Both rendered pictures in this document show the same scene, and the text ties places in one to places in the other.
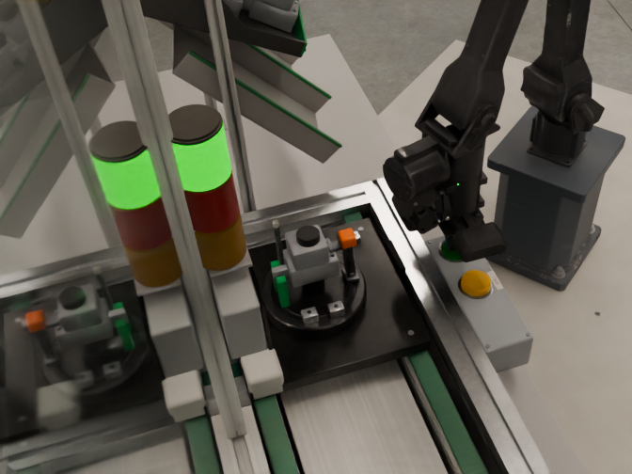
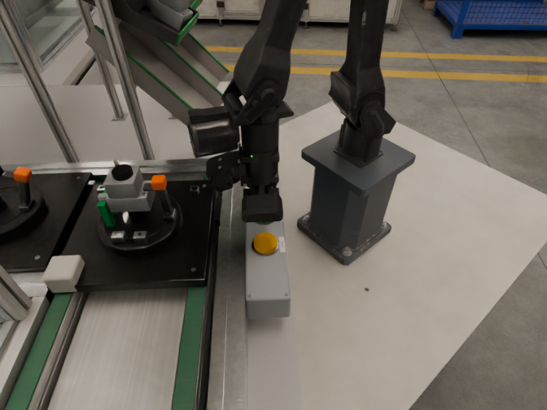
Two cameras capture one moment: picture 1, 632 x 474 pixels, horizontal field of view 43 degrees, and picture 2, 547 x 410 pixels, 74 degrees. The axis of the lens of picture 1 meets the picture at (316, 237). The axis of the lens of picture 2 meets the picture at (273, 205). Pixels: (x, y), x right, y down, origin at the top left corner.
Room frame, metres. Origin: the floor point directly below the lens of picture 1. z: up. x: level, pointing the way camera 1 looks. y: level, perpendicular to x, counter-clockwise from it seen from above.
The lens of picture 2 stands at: (0.32, -0.29, 1.44)
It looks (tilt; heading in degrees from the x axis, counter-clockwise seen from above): 44 degrees down; 10
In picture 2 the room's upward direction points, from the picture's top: straight up
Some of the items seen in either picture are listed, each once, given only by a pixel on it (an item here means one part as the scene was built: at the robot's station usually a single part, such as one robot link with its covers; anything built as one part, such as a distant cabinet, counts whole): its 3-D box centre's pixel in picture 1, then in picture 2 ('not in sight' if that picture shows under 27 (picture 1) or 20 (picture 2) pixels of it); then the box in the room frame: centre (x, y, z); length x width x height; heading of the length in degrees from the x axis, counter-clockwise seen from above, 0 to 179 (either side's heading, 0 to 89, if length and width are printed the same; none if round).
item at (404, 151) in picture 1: (437, 144); (231, 114); (0.75, -0.16, 1.18); 0.12 x 0.08 x 0.11; 119
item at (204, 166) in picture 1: (197, 150); not in sight; (0.53, 0.09, 1.38); 0.05 x 0.05 x 0.05
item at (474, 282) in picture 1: (476, 284); (265, 244); (0.70, -0.21, 0.96); 0.04 x 0.04 x 0.02
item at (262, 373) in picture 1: (262, 373); (65, 273); (0.59, 0.08, 0.97); 0.05 x 0.05 x 0.04; 13
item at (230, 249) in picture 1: (216, 233); not in sight; (0.53, 0.09, 1.28); 0.05 x 0.05 x 0.05
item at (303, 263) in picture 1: (302, 254); (121, 187); (0.70, 0.02, 1.06); 0.08 x 0.04 x 0.07; 103
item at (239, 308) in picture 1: (214, 228); not in sight; (0.53, 0.09, 1.29); 0.12 x 0.05 x 0.25; 13
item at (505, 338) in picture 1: (474, 299); (265, 255); (0.70, -0.21, 0.93); 0.21 x 0.07 x 0.06; 13
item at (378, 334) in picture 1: (315, 301); (143, 228); (0.70, 0.01, 0.96); 0.24 x 0.24 x 0.02; 13
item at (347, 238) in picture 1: (342, 255); (158, 196); (0.71, -0.03, 1.04); 0.04 x 0.02 x 0.08; 103
